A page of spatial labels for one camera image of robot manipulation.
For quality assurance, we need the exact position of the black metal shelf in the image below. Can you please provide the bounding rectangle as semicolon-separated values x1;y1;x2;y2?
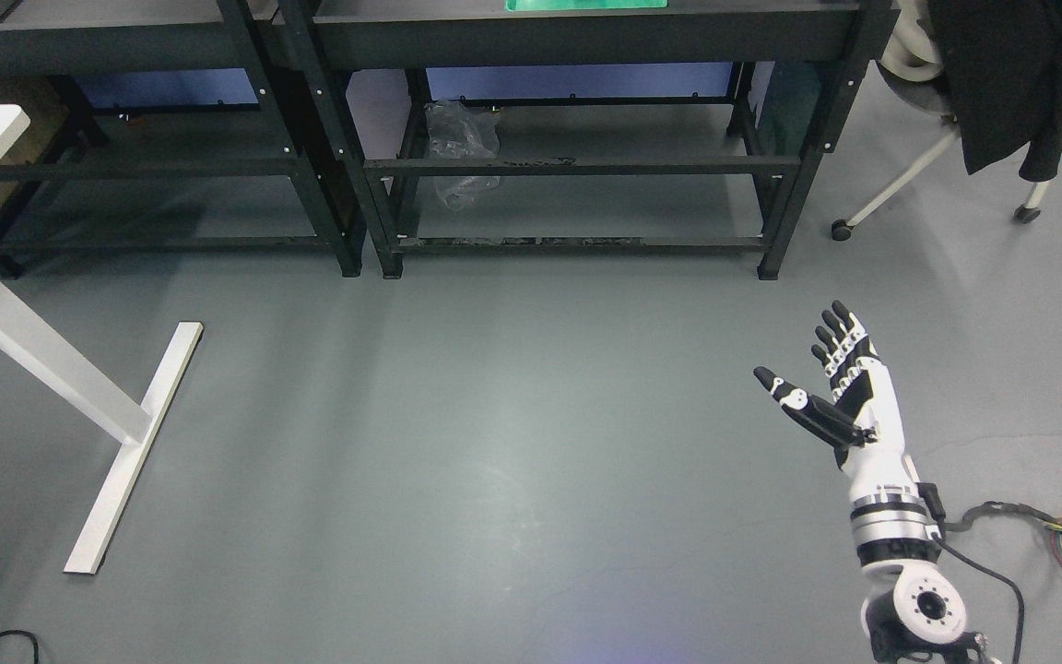
0;1;366;277
278;1;901;280

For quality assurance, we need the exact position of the black metal shelf left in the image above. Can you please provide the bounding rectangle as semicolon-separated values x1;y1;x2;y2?
0;1;366;277

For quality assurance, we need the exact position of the black jacket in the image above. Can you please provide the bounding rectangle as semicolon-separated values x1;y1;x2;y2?
926;1;1062;184

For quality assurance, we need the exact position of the clear plastic bag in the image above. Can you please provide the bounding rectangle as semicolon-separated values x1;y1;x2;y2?
424;101;502;212

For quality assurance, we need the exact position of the office chair with wheels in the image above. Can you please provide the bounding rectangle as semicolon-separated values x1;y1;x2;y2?
830;1;1054;243

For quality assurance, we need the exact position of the white robot forearm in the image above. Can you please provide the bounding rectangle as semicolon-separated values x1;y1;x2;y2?
850;483;995;663

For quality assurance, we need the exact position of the black metal shelf right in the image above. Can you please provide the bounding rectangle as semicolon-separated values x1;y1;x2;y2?
278;1;901;280

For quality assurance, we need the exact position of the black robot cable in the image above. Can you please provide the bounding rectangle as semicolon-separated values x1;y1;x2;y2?
918;481;1062;664

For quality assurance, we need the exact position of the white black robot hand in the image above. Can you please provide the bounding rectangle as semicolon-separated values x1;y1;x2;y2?
753;300;919;503

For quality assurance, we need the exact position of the white desk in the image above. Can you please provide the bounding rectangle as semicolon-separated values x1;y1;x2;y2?
0;104;204;575

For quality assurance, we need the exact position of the green plastic tray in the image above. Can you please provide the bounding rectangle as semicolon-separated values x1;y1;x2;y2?
504;0;669;12

